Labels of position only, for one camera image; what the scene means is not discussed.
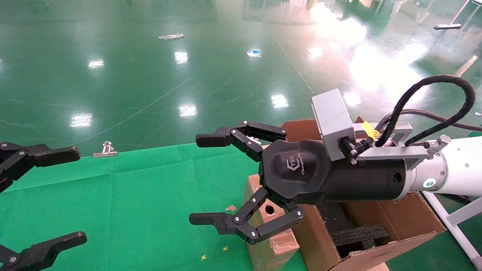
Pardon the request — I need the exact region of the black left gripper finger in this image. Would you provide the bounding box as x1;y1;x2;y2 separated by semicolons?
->
0;142;81;192
0;231;87;271

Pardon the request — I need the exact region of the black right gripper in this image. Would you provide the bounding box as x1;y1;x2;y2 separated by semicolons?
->
189;120;411;244

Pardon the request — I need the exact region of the small brown cardboard box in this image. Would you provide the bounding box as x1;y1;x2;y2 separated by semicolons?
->
243;174;300;271

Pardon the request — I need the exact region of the large open cardboard carton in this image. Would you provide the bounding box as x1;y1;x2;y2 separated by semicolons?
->
281;119;447;271

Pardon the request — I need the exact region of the green table cloth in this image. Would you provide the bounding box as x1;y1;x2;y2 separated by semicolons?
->
0;143;307;271

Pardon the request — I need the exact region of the black foam insert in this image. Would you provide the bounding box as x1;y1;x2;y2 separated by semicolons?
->
318;203;390;258

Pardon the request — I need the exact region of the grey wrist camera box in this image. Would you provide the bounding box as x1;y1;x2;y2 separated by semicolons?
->
311;89;356;161

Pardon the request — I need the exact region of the yellow cable tag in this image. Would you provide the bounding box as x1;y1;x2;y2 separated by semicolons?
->
362;121;380;139

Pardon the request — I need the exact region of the grey metal camera bracket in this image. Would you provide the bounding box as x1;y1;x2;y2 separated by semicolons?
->
352;121;451;170

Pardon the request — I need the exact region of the dark grey cable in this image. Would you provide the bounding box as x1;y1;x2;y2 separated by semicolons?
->
377;109;482;132

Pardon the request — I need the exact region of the white tube frame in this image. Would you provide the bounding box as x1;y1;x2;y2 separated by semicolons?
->
422;191;482;269

